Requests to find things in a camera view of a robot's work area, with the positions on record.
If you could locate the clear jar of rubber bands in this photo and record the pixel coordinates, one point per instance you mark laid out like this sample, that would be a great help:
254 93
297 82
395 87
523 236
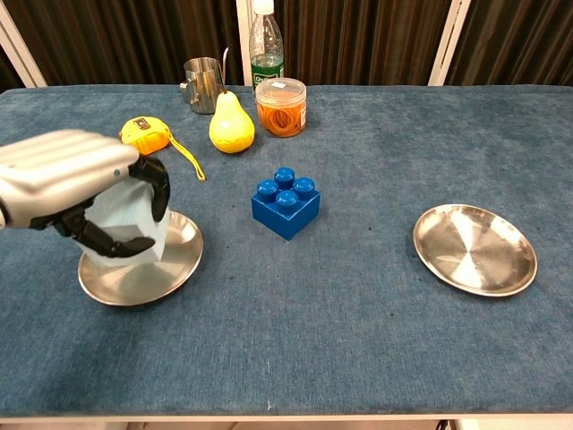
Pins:
281 112

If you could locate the steel pitcher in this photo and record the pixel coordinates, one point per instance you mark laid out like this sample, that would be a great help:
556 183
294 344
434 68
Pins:
206 85

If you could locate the dark pleated curtain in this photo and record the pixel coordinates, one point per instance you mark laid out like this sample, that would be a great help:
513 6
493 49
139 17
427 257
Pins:
134 36

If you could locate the clear bottle with green label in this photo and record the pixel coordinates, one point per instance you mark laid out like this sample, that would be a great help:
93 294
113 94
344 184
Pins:
266 45

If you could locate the white frame post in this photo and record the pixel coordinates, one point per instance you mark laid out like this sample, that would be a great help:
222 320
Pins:
244 40
447 45
20 49

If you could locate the round steel plate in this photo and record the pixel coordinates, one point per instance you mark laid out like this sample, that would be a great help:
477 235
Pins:
474 251
170 269

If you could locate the light blue foam cube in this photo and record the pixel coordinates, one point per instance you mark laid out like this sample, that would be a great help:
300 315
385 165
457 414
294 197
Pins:
121 206

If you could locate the blue table cloth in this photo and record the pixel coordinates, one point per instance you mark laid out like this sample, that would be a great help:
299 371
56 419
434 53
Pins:
313 336

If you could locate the yellow pear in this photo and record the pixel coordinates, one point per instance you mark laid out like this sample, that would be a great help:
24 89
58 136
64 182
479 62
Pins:
230 130

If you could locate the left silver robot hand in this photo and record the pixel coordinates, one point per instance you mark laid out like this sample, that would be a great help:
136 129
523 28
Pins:
58 165

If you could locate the blue toy building block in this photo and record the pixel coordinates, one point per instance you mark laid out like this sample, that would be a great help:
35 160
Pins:
286 219

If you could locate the yellow tape measure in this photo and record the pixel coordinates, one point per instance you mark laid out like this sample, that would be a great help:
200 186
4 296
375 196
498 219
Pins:
150 134

